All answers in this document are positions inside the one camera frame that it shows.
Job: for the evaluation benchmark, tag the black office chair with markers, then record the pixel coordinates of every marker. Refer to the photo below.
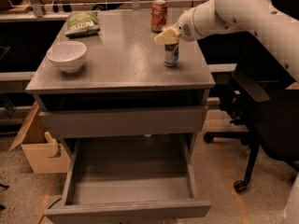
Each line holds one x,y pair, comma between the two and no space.
256,94

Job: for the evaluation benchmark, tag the grey drawer cabinet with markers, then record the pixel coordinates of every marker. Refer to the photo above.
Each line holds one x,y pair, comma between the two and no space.
125,70

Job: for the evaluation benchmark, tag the white ceramic bowl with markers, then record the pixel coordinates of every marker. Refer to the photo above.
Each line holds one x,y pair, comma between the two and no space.
68,56

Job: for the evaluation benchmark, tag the orange soda can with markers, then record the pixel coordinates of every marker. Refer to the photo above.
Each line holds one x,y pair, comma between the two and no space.
158,15

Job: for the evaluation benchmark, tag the green chip bag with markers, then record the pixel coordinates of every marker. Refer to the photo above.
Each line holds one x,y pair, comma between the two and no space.
82,24

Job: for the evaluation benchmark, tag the open cardboard box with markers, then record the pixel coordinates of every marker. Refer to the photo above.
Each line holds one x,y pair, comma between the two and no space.
44,153

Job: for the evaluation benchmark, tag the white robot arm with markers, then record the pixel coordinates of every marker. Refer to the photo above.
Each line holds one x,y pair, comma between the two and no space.
277,31

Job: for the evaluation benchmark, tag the closed grey top drawer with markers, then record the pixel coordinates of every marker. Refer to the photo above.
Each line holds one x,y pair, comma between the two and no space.
123,122

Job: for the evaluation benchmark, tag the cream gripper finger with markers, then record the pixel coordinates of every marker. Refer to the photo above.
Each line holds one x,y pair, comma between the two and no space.
168,37

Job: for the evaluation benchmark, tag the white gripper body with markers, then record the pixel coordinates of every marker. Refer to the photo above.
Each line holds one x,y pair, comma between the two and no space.
185,28

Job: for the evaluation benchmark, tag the open grey middle drawer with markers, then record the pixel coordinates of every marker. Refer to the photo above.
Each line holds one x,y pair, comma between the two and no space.
133,178

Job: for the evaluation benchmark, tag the blue silver redbull can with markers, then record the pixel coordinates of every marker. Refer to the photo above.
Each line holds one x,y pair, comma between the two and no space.
171,52

